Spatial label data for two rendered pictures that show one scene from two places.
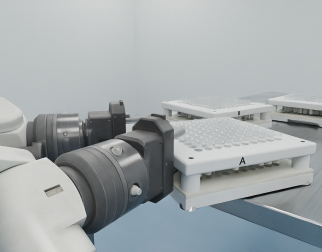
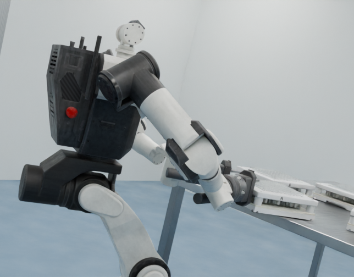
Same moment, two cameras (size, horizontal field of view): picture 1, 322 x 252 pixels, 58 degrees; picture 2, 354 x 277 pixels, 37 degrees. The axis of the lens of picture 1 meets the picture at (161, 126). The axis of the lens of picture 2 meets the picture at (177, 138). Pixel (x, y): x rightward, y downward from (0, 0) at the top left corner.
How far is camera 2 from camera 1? 1.40 m
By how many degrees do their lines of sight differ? 8
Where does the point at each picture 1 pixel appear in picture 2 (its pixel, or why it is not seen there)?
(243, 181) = (280, 208)
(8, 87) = (21, 103)
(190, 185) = (258, 201)
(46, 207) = (224, 186)
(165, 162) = (250, 189)
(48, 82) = not seen: hidden behind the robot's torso
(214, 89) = (279, 166)
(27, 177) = not seen: hidden behind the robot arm
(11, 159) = not seen: hidden behind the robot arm
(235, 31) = (322, 98)
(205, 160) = (266, 193)
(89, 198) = (231, 188)
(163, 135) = (253, 178)
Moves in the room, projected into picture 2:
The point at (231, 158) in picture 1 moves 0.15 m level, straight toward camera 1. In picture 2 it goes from (277, 195) to (272, 201)
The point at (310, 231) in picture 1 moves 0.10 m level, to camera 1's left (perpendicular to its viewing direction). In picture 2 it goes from (302, 230) to (272, 222)
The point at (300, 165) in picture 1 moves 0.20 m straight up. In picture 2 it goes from (309, 210) to (323, 154)
